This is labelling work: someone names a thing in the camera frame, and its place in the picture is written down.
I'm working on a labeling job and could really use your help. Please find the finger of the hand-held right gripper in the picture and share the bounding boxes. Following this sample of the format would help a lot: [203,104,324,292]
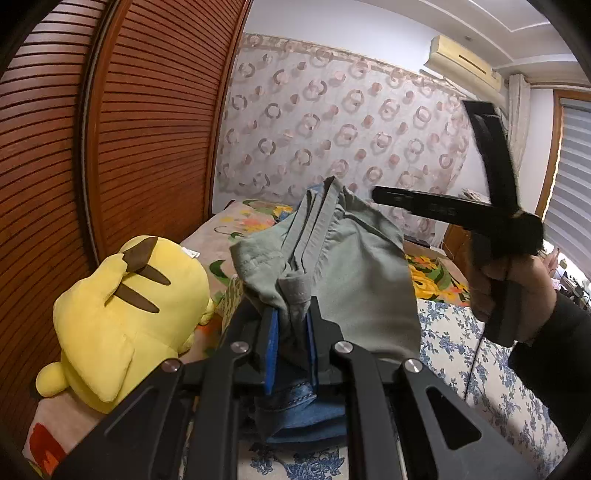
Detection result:
[372,185,518,228]
[463,99,523,217]

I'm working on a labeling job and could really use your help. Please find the green t-shirt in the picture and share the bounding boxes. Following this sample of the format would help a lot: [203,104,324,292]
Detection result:
[229,175,422,370]

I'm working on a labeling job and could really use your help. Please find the person's right forearm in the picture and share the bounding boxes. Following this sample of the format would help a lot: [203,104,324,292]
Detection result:
[505,291,591,446]

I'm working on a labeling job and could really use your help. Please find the yellow plush toy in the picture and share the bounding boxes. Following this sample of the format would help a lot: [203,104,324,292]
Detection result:
[36,234,218,414]

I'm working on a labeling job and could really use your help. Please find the white lace curtain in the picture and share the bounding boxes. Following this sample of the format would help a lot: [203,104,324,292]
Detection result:
[505,73,532,217]

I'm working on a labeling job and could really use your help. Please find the blue floral bed sheet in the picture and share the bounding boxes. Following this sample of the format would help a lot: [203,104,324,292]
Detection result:
[238,298,568,480]

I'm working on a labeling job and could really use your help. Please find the black cable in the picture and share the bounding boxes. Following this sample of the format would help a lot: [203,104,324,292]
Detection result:
[462,339,486,403]

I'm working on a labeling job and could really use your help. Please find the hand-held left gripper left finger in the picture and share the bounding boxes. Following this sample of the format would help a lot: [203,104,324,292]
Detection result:
[53,302,280,480]

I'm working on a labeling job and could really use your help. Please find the wooden louvered wardrobe door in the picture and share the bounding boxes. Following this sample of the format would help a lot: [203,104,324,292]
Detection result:
[0,0,254,462]

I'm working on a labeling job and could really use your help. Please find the wall air conditioner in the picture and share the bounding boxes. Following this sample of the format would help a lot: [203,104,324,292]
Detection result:
[429,34,504,93]

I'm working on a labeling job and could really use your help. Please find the folded blue jeans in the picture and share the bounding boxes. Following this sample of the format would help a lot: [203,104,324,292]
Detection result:
[252,369,349,444]

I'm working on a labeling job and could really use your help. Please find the ring patterned curtain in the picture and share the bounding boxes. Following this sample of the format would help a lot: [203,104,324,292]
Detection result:
[215,33,504,245]

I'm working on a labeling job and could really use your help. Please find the person's right hand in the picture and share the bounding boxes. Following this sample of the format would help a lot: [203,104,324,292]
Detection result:
[468,254,560,344]

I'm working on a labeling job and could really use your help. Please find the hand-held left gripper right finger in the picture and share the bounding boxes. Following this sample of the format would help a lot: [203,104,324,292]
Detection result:
[305,296,539,480]

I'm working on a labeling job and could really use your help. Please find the grey striped window blind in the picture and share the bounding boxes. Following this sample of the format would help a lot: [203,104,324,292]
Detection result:
[542,95,591,273]

